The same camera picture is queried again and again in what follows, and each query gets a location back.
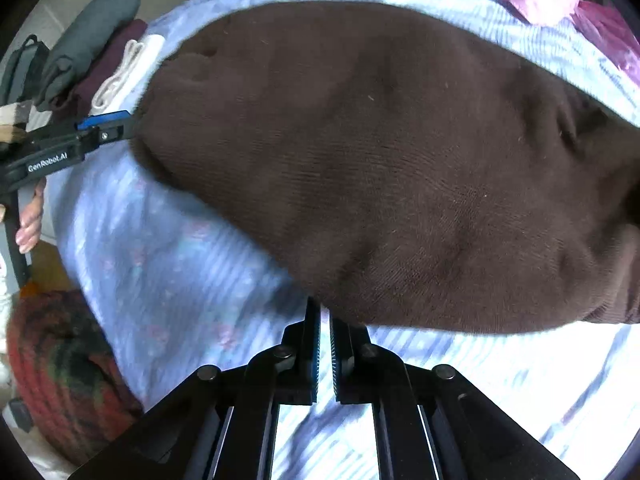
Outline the brown knit sweater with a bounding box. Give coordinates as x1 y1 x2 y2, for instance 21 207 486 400
129 1 640 336

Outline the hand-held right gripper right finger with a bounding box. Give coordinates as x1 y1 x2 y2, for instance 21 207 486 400
329 308 581 480

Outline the person's left hand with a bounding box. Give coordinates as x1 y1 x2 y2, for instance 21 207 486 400
16 180 47 255

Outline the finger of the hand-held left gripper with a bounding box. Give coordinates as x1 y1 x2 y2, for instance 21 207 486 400
30 110 137 157

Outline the red and green knitted cloth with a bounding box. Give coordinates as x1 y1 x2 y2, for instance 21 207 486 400
7 290 146 466

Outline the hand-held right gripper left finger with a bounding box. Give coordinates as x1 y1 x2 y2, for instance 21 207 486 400
68 296 322 480

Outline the light blue floral bedsheet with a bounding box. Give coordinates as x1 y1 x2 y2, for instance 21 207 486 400
47 0 640 480

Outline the dark grey folded garment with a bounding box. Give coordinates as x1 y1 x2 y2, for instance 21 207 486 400
37 0 142 111

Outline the maroon folded garment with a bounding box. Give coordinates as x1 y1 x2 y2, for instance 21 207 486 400
60 19 149 120

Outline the white folded garment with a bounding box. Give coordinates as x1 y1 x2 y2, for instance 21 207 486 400
90 34 166 116

